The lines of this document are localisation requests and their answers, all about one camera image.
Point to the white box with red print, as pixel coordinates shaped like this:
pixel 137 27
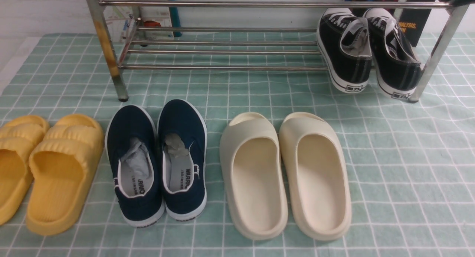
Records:
pixel 121 19

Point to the teal pole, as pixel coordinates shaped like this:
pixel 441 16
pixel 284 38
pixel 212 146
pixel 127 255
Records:
pixel 175 20

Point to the yellow slipper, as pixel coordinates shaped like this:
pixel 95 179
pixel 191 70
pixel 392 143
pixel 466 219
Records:
pixel 63 165
pixel 18 138

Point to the right cream slipper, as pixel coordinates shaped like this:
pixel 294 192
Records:
pixel 317 176

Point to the left yellow slipper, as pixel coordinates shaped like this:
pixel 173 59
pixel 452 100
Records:
pixel 18 138

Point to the black canvas sneaker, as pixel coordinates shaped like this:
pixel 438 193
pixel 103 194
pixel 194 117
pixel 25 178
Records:
pixel 343 40
pixel 397 69

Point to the right yellow slipper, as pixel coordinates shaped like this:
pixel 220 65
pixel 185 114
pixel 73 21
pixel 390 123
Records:
pixel 63 165

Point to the green checkered cloth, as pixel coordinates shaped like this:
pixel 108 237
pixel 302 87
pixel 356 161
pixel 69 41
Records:
pixel 410 168

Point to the left navy slip-on shoe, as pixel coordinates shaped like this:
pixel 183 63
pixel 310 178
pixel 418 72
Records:
pixel 130 142

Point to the metal shoe rack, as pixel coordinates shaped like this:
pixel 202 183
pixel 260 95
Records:
pixel 116 64

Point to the left cream slipper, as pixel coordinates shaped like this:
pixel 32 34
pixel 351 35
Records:
pixel 249 154

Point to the navy slip-on shoe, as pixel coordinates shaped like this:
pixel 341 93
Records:
pixel 181 150
pixel 130 142

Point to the black image processing book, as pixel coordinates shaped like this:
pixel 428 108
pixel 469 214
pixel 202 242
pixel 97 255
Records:
pixel 411 21

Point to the cream slipper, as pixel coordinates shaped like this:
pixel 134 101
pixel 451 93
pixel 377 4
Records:
pixel 249 154
pixel 317 176

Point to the right navy slip-on shoe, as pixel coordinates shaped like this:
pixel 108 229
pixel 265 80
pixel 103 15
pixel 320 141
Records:
pixel 181 150

